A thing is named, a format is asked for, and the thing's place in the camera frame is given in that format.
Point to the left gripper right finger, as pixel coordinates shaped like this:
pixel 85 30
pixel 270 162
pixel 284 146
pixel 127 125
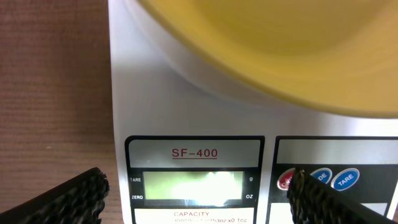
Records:
pixel 313 202

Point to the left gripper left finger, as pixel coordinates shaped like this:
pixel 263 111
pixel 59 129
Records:
pixel 79 200

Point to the white digital kitchen scale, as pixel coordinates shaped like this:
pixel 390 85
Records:
pixel 195 146

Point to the pale yellow bowl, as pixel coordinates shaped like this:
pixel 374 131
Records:
pixel 336 56

